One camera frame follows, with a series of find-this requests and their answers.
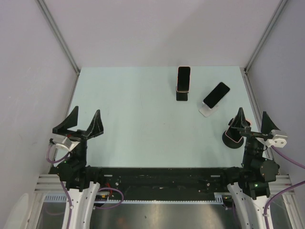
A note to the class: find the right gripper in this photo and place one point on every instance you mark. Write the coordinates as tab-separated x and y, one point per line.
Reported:
267	125

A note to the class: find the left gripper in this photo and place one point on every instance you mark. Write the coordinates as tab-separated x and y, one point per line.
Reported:
95	128

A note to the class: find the black round phone stand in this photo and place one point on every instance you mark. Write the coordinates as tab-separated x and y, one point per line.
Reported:
230	143

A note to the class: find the blue phone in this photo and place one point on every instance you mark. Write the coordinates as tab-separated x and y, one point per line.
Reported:
216	95

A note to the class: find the white phone stand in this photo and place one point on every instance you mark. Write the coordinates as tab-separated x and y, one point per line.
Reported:
206	111

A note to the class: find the pink case phone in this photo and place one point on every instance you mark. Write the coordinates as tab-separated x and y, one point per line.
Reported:
183	79

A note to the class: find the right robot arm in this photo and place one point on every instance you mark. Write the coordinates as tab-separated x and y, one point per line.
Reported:
249	184

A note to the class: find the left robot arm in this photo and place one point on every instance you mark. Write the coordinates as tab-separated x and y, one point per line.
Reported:
79	181

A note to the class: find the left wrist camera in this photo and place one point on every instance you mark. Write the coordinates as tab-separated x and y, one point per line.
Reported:
64	143

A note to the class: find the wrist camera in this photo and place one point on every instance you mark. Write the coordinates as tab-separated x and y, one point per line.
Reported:
276	138
64	143

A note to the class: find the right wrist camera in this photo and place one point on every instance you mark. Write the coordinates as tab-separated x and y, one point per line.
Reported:
276	138

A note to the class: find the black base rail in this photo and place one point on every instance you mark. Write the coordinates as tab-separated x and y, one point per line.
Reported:
164	184

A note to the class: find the right aluminium corner post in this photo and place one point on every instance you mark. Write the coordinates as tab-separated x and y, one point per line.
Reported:
274	18

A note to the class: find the aluminium corner post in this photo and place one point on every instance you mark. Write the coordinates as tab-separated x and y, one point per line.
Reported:
57	34
274	18

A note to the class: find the left aluminium corner post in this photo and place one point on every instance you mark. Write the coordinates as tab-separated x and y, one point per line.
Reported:
57	34

